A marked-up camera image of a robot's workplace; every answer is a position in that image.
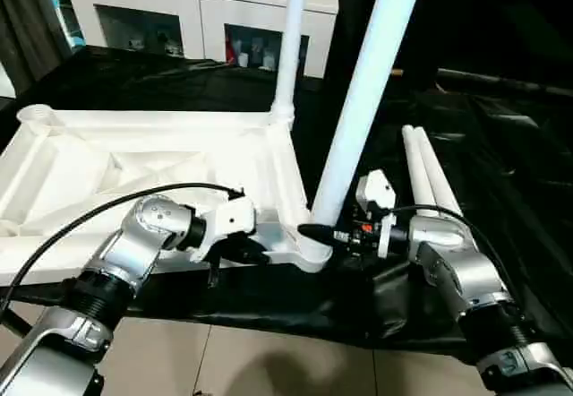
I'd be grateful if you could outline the white plastic table top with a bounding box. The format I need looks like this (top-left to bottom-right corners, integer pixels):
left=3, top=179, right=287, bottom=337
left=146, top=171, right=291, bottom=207
left=0, top=103, right=336, bottom=288

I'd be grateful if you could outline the dark metal rod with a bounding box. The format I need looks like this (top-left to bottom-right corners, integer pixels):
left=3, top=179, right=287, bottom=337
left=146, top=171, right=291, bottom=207
left=436, top=67, right=573, bottom=98

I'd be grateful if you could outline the black mat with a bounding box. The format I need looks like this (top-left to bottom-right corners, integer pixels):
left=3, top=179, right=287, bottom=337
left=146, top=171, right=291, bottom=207
left=0, top=45, right=573, bottom=366

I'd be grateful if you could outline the white cabinet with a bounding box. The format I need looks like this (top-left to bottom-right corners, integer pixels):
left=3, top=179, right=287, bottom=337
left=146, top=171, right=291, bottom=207
left=62, top=0, right=342, bottom=80

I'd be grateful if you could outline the black backdrop cloth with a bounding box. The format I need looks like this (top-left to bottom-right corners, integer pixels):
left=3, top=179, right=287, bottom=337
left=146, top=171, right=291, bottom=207
left=330, top=0, right=573, bottom=77

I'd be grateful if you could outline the blue patterned strip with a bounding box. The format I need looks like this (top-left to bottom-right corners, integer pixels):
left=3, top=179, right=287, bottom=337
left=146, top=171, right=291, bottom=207
left=53, top=0, right=86, bottom=48

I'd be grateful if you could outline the black table frame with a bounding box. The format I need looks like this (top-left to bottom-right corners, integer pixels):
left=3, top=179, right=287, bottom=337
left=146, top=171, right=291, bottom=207
left=0, top=305, right=29, bottom=340

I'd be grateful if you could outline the grey curtain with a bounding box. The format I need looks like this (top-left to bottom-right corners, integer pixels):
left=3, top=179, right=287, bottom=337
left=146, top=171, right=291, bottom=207
left=0, top=0, right=73, bottom=98

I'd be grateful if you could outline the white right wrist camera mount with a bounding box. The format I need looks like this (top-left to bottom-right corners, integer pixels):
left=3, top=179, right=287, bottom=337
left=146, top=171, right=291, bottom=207
left=355, top=168, right=400, bottom=259

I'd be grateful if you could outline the white plastic table leg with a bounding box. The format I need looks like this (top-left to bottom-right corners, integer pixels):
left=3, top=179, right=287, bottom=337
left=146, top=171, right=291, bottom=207
left=401, top=124, right=443, bottom=219
left=310, top=0, right=427, bottom=228
left=269, top=0, right=313, bottom=125
left=414, top=125, right=467, bottom=219

